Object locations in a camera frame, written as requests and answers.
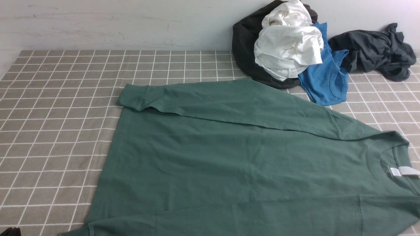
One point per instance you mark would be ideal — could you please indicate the white crumpled shirt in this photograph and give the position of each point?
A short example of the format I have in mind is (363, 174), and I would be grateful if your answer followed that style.
(288, 42)

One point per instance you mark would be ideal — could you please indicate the black garment under white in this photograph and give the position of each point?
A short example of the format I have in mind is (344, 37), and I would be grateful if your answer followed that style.
(245, 34)

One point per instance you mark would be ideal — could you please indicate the dark grey crumpled garment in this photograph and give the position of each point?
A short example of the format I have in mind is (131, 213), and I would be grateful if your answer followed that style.
(384, 51)

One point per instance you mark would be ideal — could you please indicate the green long-sleeved shirt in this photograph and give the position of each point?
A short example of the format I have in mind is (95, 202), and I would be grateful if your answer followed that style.
(239, 158)

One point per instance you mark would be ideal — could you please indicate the blue shirt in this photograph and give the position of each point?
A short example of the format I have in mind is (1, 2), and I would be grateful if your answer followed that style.
(326, 83)

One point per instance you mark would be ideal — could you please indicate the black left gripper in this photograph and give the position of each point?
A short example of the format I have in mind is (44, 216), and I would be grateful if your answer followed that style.
(11, 231)

